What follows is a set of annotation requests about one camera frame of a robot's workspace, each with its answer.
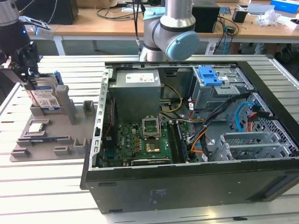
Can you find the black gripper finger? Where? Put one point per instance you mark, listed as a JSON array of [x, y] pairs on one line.
[[11, 70], [31, 60]]

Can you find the hard disk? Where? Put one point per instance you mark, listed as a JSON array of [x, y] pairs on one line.
[[46, 95]]

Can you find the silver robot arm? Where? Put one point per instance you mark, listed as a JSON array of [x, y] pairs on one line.
[[177, 25]]

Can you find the metal disk bay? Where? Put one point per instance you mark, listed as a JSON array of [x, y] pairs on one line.
[[245, 149]]

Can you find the black computer tower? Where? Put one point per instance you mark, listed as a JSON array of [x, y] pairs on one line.
[[60, 11]]

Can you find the silver CPU chip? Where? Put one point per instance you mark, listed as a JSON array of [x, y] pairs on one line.
[[35, 128]]

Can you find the grey parts rack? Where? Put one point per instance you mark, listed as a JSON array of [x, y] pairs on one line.
[[58, 126]]

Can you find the grey power supply unit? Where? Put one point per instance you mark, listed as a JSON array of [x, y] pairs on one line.
[[135, 98]]

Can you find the green motherboard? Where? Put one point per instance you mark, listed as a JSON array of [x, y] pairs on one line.
[[130, 144]]

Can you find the thin locking lever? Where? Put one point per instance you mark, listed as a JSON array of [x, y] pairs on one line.
[[159, 126]]

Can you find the CPU socket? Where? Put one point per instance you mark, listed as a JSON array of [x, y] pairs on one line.
[[152, 147]]

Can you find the black graphics card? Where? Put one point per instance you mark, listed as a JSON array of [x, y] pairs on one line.
[[151, 161]]

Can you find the black RAM slot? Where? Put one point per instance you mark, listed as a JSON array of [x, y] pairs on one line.
[[172, 142]]

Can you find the RAM stick with blue chips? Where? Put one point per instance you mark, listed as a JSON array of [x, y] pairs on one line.
[[182, 142]]

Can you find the blue plastic drive latch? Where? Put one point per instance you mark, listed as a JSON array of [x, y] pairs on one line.
[[208, 77]]

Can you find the black box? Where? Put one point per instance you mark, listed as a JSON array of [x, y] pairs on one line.
[[208, 18]]

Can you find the metal optical drive cage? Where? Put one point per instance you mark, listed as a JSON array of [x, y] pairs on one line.
[[210, 98]]

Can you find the black PC case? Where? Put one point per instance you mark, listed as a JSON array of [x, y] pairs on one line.
[[187, 191]]

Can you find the grey flat tray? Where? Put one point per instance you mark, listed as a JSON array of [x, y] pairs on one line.
[[259, 9]]

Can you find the crumpled clear plastic bag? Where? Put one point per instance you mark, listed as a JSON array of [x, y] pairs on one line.
[[268, 18]]

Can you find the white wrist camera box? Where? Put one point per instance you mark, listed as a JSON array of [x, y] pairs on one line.
[[44, 32]]

